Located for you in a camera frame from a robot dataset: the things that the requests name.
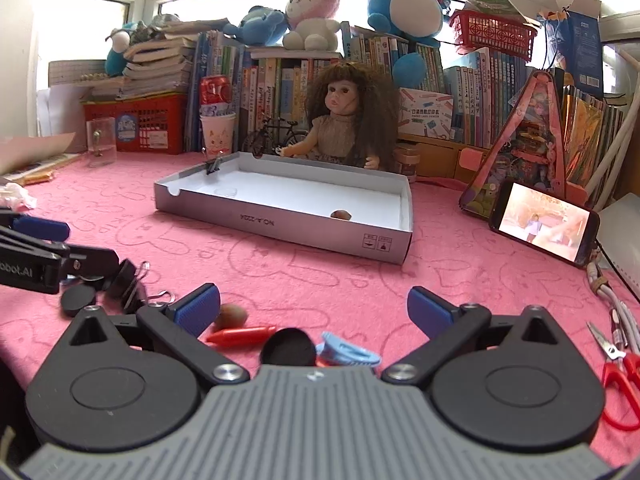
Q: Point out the row of thin picture books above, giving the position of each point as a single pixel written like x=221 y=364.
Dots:
x=590 y=130

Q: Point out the brown nut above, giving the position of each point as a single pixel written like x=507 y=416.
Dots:
x=340 y=214
x=233 y=315

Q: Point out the white plastic pipe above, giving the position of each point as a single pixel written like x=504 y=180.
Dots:
x=622 y=135

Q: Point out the grey flat box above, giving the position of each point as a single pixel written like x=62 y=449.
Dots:
x=622 y=240

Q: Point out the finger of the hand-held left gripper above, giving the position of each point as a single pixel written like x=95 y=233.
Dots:
x=90 y=264
x=42 y=230

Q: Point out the wooden drawer box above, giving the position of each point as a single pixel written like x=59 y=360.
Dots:
x=440 y=157

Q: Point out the large blue plush toy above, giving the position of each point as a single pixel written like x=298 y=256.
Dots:
x=415 y=10

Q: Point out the grey cardboard box tray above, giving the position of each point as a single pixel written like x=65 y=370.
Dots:
x=280 y=220

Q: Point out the small red plastic basket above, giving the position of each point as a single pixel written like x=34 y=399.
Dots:
x=495 y=35

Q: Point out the white paper stack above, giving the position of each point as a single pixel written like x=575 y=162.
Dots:
x=60 y=110

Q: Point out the crumpled white wrapper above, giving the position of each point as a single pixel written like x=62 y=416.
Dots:
x=15 y=195

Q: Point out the red soda can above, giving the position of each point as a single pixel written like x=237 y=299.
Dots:
x=215 y=91

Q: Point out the blue hair clip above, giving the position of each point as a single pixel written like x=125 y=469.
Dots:
x=345 y=352

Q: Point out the clear round lid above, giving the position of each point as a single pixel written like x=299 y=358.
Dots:
x=227 y=192

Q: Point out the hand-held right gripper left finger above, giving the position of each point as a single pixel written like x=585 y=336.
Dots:
x=197 y=310

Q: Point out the stack of worn books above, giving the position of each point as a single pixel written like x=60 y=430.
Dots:
x=155 y=67

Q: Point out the black binder clip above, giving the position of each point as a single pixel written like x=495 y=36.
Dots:
x=124 y=280
x=215 y=166
x=160 y=300

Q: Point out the white paper cup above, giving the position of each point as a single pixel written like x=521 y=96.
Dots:
x=217 y=132

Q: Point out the small blue plush toy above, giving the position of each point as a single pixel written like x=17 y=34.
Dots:
x=114 y=62

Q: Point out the green printed packet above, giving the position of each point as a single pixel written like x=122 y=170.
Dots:
x=492 y=2

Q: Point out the pink bunny plush toy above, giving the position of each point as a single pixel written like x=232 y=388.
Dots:
x=312 y=0

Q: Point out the clear glass mug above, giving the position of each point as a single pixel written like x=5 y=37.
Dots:
x=102 y=152

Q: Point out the row of upright books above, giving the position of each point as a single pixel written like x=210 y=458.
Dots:
x=480 y=95
x=287 y=90

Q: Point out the miniature black bicycle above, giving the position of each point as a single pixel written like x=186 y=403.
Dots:
x=265 y=135

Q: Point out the blue whale plush toy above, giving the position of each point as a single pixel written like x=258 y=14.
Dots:
x=260 y=27

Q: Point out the grey cutting mat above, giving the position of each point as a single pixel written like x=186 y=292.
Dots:
x=70 y=72

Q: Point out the blue cardboard carton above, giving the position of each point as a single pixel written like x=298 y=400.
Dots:
x=582 y=45

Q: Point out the black smartphone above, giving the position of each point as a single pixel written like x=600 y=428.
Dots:
x=545 y=220

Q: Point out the small glass jar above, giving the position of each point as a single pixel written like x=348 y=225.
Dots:
x=407 y=162

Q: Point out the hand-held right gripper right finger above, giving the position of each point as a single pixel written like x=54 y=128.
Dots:
x=425 y=310

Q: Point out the black round lid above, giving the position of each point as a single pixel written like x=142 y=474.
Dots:
x=78 y=301
x=288 y=347

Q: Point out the beige paper sheet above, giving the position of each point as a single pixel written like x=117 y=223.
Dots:
x=30 y=152

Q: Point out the red crayon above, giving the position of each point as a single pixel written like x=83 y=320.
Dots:
x=240 y=336

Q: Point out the curly-haired doll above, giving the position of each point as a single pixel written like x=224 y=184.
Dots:
x=340 y=130

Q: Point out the large red plastic basket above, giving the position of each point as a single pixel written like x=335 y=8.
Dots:
x=155 y=125

